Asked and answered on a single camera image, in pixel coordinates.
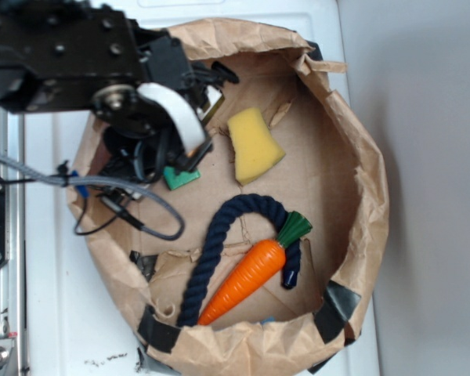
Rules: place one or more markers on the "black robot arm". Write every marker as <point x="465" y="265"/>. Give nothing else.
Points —
<point x="58" y="56"/>

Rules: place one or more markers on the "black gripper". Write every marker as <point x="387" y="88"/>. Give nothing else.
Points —
<point x="188" y="96"/>

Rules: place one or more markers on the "brown paper bag tray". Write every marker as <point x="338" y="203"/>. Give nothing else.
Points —
<point x="333" y="173"/>

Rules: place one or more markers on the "yellow sponge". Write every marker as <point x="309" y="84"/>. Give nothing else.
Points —
<point x="256" y="151"/>

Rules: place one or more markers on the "orange plastic carrot toy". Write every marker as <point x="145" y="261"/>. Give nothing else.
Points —
<point x="257" y="267"/>

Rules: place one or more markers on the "green rectangular block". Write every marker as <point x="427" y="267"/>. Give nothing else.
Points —
<point x="175" y="179"/>

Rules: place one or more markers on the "small blue object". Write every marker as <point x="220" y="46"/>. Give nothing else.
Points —
<point x="267" y="320"/>

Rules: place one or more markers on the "aluminium frame rail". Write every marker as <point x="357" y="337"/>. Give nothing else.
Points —
<point x="13" y="322"/>

